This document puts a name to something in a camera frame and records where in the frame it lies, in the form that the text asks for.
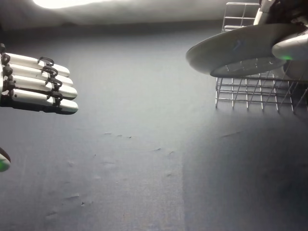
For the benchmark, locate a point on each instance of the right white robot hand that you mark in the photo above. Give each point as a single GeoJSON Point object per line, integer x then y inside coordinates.
{"type": "Point", "coordinates": [288, 50]}

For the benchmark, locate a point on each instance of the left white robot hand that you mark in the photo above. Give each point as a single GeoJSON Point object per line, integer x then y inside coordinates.
{"type": "Point", "coordinates": [26, 84]}

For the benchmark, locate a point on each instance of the white plate with fan print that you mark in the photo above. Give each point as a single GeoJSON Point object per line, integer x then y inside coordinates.
{"type": "Point", "coordinates": [228, 50]}
{"type": "Point", "coordinates": [297, 71]}

